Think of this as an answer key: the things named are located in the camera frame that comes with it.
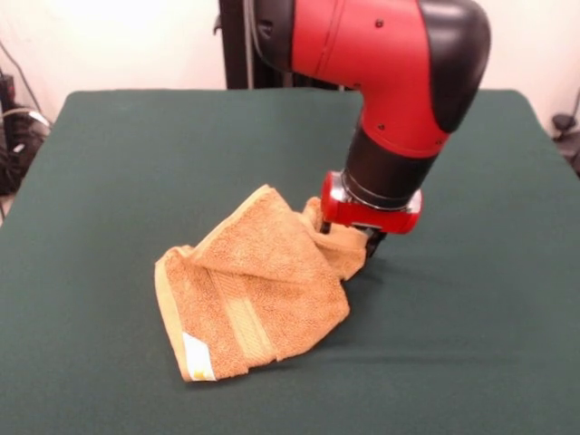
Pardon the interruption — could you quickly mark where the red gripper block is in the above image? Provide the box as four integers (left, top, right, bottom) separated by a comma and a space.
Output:
319, 170, 423, 257

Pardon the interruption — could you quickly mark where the tan terry towel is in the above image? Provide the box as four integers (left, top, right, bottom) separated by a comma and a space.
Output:
153, 183, 367, 383

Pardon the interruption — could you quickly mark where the dark green table cloth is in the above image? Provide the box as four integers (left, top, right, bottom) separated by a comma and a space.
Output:
0, 88, 580, 435

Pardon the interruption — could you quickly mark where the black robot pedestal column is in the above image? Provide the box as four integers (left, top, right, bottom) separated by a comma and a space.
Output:
212, 0, 362, 92

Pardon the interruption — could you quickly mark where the black cable pile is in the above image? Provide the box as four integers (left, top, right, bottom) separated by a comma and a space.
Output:
0, 106, 51, 197

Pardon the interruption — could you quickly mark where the black power strip red switch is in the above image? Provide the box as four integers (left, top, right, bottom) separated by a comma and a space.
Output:
0, 72, 17, 102

